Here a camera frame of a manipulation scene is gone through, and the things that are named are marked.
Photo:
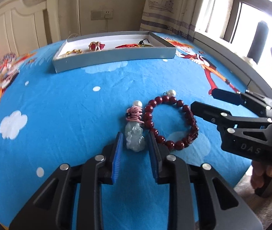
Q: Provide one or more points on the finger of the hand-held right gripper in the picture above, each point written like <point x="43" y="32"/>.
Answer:
<point x="227" y="96"/>
<point x="205" y="112"/>

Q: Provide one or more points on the grey window ledge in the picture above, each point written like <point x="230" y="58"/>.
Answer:
<point x="234" y="57"/>

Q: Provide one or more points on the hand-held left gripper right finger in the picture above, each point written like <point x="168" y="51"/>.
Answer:
<point x="153" y="158"/>

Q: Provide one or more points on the black cylinder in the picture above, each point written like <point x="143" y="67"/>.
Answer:
<point x="258" y="40"/>

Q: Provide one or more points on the window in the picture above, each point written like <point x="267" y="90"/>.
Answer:
<point x="251" y="14"/>

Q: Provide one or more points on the white wooden headboard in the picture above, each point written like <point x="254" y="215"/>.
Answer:
<point x="18" y="28"/>

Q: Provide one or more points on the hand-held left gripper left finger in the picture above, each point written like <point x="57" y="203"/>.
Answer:
<point x="118" y="158"/>

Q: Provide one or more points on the red flower brooch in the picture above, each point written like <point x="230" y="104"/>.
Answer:
<point x="92" y="46"/>

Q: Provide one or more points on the metal pole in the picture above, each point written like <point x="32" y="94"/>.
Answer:
<point x="79" y="12"/>

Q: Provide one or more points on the ship print curtain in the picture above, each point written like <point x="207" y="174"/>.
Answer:
<point x="164" y="7"/>

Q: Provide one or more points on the gold bamboo-shaped bangle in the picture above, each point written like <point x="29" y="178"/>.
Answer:
<point x="74" y="51"/>

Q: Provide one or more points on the grey shallow cardboard box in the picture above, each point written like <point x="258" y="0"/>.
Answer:
<point x="102" y="60"/>

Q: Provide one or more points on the white pearl earring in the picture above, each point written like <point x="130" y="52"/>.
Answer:
<point x="171" y="92"/>

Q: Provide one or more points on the gold mesh bangle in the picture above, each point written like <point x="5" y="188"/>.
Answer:
<point x="146" y="45"/>

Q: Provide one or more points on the wall socket panel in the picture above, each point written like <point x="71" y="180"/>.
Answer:
<point x="100" y="14"/>

